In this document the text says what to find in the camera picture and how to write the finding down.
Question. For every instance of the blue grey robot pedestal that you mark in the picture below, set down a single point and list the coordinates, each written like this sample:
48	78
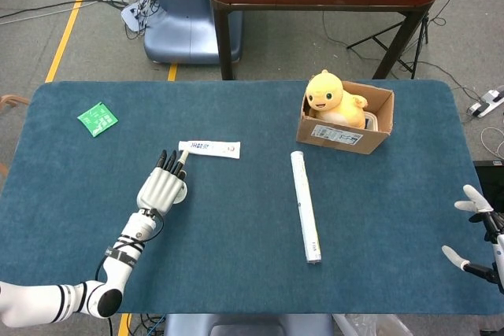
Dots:
185	29

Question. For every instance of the green sachet packet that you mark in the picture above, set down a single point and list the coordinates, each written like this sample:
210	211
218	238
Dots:
97	119

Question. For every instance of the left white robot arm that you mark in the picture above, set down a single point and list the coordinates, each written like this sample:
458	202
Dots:
126	249

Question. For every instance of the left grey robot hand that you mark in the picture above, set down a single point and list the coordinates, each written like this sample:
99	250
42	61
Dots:
159	190

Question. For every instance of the grey robot torso base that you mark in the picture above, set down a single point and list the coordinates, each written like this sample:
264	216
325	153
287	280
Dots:
236	326

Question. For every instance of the white power strip with plugs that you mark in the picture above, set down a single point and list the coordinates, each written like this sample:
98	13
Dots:
134	15

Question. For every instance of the long white wrapped roll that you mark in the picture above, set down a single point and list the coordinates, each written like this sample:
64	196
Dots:
305	202

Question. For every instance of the right robot hand white fingertips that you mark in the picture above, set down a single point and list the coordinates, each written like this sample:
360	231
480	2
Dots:
478	200

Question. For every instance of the yellow plush toy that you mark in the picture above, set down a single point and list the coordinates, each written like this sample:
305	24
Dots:
334	104

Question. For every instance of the white toothpaste tube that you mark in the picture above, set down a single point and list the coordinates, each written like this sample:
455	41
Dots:
212	149

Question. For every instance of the cardboard box with shipping label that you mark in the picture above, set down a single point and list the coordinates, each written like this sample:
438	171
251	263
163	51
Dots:
378	143

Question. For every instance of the clear plastic bag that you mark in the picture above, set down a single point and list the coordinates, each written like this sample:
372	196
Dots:
366	326

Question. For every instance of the black monitor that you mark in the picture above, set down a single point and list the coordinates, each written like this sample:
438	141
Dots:
492	178

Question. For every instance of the blue felt table cover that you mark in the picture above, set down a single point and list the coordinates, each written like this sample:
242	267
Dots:
236	233

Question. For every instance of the paper cup green leaf print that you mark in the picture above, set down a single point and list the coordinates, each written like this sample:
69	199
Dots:
183	196

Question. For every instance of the white container inside box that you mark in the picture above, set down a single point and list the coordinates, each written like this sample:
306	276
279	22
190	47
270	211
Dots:
373	121

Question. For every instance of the wooden chair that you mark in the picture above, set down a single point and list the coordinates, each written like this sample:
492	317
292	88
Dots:
13	99

